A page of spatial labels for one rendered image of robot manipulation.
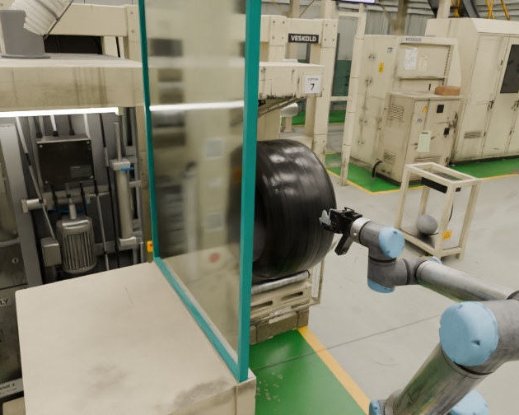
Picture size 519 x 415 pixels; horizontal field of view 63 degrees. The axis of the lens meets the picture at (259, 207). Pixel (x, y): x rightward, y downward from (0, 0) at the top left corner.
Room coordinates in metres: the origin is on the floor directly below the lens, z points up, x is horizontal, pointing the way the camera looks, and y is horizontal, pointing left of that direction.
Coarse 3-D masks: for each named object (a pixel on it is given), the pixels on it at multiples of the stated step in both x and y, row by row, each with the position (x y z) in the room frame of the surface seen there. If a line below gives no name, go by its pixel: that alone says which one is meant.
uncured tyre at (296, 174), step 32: (256, 160) 1.62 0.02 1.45; (288, 160) 1.61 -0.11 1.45; (256, 192) 2.03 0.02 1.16; (288, 192) 1.50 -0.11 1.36; (320, 192) 1.56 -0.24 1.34; (256, 224) 1.97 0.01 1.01; (288, 224) 1.45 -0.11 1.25; (320, 224) 1.52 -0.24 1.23; (256, 256) 1.80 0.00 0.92; (288, 256) 1.46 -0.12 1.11; (320, 256) 1.56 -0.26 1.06
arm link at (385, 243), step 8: (368, 224) 1.28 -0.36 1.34; (376, 224) 1.27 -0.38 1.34; (360, 232) 1.27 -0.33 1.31; (368, 232) 1.25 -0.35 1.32; (376, 232) 1.23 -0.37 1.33; (384, 232) 1.21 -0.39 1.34; (392, 232) 1.20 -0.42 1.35; (400, 232) 1.22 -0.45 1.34; (360, 240) 1.27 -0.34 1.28; (368, 240) 1.23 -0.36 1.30; (376, 240) 1.21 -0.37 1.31; (384, 240) 1.19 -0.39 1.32; (392, 240) 1.19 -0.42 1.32; (400, 240) 1.21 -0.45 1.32; (368, 248) 1.24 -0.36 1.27; (376, 248) 1.20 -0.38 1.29; (384, 248) 1.18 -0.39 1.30; (392, 248) 1.19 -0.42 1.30; (400, 248) 1.20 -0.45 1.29; (376, 256) 1.20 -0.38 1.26; (384, 256) 1.19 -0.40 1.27; (392, 256) 1.18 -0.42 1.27
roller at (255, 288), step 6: (306, 270) 1.69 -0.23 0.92; (288, 276) 1.63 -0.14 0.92; (294, 276) 1.64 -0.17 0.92; (300, 276) 1.65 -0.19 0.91; (306, 276) 1.67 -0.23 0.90; (258, 282) 1.56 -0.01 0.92; (264, 282) 1.57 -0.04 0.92; (270, 282) 1.58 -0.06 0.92; (276, 282) 1.59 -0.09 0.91; (282, 282) 1.60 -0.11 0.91; (288, 282) 1.62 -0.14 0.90; (252, 288) 1.53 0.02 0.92; (258, 288) 1.54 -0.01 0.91; (264, 288) 1.55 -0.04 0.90; (270, 288) 1.57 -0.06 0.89; (252, 294) 1.52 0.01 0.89
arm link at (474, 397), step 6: (474, 390) 1.01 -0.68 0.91; (468, 396) 0.98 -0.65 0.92; (474, 396) 0.98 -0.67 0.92; (480, 396) 0.99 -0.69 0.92; (462, 402) 0.96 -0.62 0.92; (468, 402) 0.96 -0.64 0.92; (474, 402) 0.96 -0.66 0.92; (480, 402) 0.96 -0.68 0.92; (456, 408) 0.93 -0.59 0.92; (462, 408) 0.93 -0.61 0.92; (468, 408) 0.93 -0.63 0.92; (474, 408) 0.93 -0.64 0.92; (480, 408) 0.94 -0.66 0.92; (486, 408) 0.94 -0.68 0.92; (450, 414) 0.93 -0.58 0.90; (456, 414) 0.92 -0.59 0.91; (462, 414) 0.91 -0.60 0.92; (468, 414) 0.91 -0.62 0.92; (474, 414) 0.92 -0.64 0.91; (480, 414) 0.92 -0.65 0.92; (486, 414) 0.93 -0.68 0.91
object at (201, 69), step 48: (144, 0) 1.08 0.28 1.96; (192, 0) 0.83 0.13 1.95; (240, 0) 0.67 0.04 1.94; (144, 48) 1.10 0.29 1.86; (192, 48) 0.83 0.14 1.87; (240, 48) 0.67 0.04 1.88; (144, 96) 1.10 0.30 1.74; (192, 96) 0.84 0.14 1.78; (240, 96) 0.67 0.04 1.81; (192, 144) 0.84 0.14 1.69; (240, 144) 0.67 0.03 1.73; (192, 192) 0.85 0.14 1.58; (240, 192) 0.66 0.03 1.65; (192, 240) 0.85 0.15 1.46; (240, 240) 0.66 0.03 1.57; (192, 288) 0.86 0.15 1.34; (240, 288) 0.64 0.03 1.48; (240, 336) 0.64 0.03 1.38
